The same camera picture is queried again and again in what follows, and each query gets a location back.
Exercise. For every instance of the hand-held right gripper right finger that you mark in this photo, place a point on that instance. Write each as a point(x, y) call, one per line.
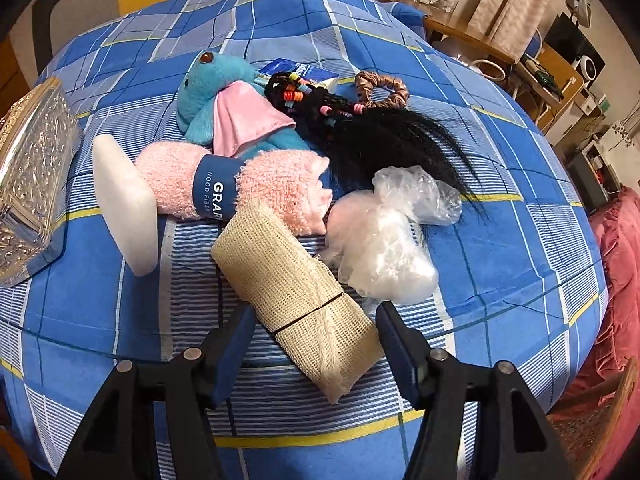
point(400, 355)

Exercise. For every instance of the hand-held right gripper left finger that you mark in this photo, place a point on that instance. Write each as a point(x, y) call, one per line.
point(235, 347)

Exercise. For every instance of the cream mesh bandage roll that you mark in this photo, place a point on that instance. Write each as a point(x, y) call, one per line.
point(300, 295)

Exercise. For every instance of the clear plastic bag of cotton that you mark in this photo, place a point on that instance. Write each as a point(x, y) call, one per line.
point(385, 245)

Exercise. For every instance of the pink towel blue band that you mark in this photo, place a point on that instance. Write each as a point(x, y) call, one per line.
point(270, 180)

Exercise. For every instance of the white sponge block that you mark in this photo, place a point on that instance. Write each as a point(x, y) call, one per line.
point(125, 195)

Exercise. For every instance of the blue teddy bear plush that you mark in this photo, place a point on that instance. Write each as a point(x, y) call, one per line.
point(215, 95)

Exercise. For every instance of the gold metal tray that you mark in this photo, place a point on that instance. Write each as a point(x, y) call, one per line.
point(30, 180)

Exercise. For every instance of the pink ruffled blanket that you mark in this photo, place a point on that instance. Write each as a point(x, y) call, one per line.
point(617, 285)

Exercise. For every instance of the blue plaid bed sheet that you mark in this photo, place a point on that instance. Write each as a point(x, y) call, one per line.
point(450, 125)

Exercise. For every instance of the brown satin scrunchie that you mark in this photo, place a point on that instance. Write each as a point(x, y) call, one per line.
point(395, 91)

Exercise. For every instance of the white storage cabinet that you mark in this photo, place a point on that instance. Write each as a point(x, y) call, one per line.
point(607, 160)

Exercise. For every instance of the blue tissue packet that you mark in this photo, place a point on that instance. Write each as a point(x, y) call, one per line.
point(305, 71)

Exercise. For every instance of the wooden desk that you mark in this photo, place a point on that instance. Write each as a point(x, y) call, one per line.
point(480, 40)

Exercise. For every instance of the white round fan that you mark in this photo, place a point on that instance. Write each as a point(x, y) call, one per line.
point(586, 67)

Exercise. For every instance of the beige patterned curtain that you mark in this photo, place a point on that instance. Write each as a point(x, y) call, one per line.
point(510, 0)

